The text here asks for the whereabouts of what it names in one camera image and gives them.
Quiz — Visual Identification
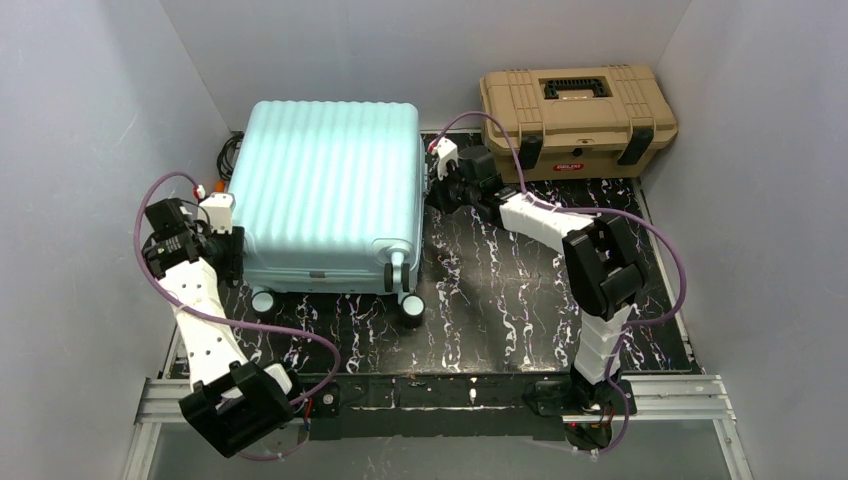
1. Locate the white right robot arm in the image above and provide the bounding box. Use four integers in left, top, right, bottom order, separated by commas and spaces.
426, 139, 647, 385

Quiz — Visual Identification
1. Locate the tan plastic toolbox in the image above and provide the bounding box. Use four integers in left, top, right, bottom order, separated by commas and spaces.
479, 65, 678, 183

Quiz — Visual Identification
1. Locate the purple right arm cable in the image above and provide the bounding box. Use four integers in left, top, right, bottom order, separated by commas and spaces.
430, 110, 689, 458

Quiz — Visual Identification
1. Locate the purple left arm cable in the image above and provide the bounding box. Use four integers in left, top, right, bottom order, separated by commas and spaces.
133, 170, 342, 462

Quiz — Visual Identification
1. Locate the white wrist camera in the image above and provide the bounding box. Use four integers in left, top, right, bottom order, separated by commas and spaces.
197, 192, 236, 236
428, 137, 458, 180

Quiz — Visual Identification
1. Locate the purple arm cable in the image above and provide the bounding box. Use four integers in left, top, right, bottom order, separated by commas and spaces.
430, 110, 689, 458
133, 170, 342, 462

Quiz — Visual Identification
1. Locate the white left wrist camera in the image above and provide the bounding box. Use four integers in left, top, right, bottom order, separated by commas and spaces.
197, 192, 236, 236

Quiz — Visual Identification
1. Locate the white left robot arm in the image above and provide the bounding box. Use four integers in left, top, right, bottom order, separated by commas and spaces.
141, 193, 299, 458

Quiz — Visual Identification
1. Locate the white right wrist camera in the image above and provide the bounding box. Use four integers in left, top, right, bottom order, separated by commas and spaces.
428, 137, 458, 180

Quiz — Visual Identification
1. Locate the black coiled cable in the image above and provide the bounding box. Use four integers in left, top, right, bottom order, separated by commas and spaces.
217, 131, 246, 183

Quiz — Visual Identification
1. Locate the light blue suitcase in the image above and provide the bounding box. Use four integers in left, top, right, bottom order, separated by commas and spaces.
228, 101, 427, 296

